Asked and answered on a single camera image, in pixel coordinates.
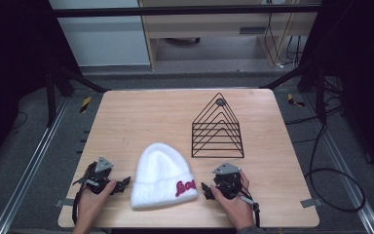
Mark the grey metal table bracket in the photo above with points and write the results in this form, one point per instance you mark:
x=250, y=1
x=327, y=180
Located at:
x=311, y=202
x=64, y=202

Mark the person's left hand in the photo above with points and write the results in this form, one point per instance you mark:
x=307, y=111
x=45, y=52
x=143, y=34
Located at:
x=92, y=204

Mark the white cabinet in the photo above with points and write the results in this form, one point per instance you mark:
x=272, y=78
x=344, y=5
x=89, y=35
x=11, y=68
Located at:
x=104, y=42

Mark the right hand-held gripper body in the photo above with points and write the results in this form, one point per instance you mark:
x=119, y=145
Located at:
x=227, y=182

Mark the yellow black tape strip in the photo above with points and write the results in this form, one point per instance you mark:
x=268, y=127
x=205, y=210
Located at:
x=85, y=104
x=294, y=100

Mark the aluminium floor rail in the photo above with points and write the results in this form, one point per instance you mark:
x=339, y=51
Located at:
x=344, y=169
x=29, y=169

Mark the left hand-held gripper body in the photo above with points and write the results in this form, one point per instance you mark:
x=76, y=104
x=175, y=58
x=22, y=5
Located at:
x=98, y=177

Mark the light wooden desk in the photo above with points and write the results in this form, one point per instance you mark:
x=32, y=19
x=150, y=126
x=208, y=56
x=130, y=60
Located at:
x=207, y=27

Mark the black metal frame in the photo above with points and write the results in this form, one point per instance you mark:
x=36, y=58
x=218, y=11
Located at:
x=175, y=11

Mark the white fluffy beanie hat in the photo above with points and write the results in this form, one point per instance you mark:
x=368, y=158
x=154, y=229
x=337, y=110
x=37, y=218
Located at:
x=162, y=175

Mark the person's right hand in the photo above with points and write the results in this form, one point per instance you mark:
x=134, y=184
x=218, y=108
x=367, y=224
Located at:
x=235, y=208

